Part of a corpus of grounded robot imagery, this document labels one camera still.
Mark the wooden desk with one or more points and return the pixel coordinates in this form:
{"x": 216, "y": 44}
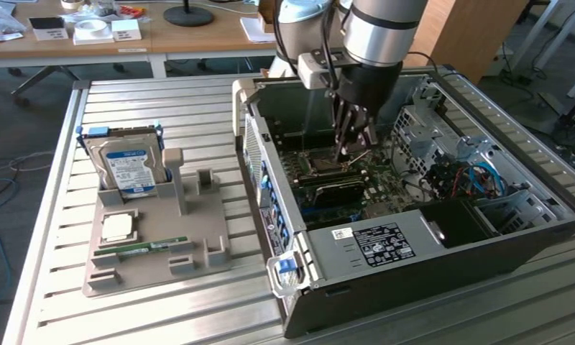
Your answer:
{"x": 196, "y": 36}

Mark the green motherboard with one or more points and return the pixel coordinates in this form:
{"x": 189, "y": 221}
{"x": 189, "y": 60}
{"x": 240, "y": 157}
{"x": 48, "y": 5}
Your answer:
{"x": 388, "y": 187}

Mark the silver CPU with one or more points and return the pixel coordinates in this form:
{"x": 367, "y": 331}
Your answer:
{"x": 116, "y": 228}

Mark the open black PC case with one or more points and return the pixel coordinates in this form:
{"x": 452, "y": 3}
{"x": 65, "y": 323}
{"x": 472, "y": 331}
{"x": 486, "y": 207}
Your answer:
{"x": 412, "y": 287}

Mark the white desk frame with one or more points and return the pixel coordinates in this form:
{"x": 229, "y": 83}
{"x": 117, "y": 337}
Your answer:
{"x": 544, "y": 18}

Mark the black round lamp base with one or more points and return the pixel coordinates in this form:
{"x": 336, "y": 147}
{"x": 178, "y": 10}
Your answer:
{"x": 189, "y": 16}

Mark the blue expansion slot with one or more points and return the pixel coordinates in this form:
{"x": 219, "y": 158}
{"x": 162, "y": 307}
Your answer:
{"x": 307, "y": 209}

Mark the CPU socket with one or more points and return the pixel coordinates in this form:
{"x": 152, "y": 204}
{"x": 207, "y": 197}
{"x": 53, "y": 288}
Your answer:
{"x": 323, "y": 163}

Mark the RAM stick with blue label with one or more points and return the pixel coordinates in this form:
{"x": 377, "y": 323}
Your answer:
{"x": 335, "y": 178}

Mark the wooden cabinet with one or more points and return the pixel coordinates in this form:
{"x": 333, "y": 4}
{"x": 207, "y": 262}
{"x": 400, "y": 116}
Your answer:
{"x": 470, "y": 36}

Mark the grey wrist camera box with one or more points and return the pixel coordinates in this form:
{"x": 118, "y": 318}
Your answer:
{"x": 311, "y": 72}

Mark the white paper stack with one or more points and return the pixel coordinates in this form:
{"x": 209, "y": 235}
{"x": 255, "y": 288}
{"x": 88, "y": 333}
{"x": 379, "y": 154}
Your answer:
{"x": 256, "y": 32}

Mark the brown cardboard box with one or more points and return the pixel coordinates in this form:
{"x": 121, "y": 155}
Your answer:
{"x": 267, "y": 10}

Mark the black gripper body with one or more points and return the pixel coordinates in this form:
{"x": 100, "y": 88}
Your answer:
{"x": 368, "y": 86}

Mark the grey power supply unit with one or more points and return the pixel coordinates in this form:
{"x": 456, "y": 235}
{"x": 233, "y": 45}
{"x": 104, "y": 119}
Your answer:
{"x": 335, "y": 258}

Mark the blue case latch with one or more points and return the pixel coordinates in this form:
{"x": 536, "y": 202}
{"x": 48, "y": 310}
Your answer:
{"x": 287, "y": 266}

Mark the green RAM stick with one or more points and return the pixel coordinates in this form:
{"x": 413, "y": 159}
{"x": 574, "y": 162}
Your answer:
{"x": 142, "y": 247}

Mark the flat white box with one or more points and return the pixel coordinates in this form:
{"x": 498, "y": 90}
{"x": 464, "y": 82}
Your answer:
{"x": 93, "y": 39}

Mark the beige tape roll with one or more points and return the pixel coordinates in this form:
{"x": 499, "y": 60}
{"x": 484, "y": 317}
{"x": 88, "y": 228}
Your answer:
{"x": 65, "y": 4}

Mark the perforated metal drive cage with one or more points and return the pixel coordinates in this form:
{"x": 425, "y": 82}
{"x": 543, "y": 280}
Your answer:
{"x": 424, "y": 143}

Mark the orange small parts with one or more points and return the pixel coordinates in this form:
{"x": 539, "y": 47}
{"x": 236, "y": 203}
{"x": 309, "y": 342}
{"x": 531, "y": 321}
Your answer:
{"x": 130, "y": 11}

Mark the graphics card with black cooler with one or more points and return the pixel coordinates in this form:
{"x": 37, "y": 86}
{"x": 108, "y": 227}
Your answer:
{"x": 340, "y": 192}

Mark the clear plastic bag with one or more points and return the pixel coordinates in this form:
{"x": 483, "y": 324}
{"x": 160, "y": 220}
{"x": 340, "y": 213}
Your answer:
{"x": 0, "y": 21}

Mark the plain white box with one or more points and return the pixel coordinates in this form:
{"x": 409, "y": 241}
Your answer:
{"x": 125, "y": 30}

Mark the white box with black top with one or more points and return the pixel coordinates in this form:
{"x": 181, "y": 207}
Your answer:
{"x": 48, "y": 25}

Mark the white tape roll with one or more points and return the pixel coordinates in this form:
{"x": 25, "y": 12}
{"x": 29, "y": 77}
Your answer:
{"x": 82, "y": 26}

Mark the grey parts rack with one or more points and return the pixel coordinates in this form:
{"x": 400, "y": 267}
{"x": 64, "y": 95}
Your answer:
{"x": 157, "y": 230}

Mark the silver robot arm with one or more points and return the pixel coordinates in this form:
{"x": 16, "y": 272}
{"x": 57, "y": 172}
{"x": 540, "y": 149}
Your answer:
{"x": 377, "y": 36}

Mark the hard disk in blue caddy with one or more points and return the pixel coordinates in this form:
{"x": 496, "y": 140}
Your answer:
{"x": 124, "y": 169}

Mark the silver disk bay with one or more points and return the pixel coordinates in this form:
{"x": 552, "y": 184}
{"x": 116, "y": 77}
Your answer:
{"x": 522, "y": 208}

